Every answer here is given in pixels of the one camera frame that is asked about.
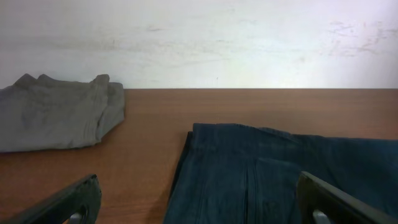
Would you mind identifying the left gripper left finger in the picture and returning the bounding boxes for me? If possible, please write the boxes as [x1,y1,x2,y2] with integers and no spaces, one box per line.
[2,174,102,224]

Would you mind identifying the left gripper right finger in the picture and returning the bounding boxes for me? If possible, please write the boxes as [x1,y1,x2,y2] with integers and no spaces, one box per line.
[296,172,397,224]

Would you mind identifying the navy blue shorts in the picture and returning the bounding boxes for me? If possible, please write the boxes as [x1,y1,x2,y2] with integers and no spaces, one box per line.
[164,123,397,223]

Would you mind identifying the folded grey shorts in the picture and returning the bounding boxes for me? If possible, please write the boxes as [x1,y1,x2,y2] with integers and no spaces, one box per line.
[1,73,125,152]

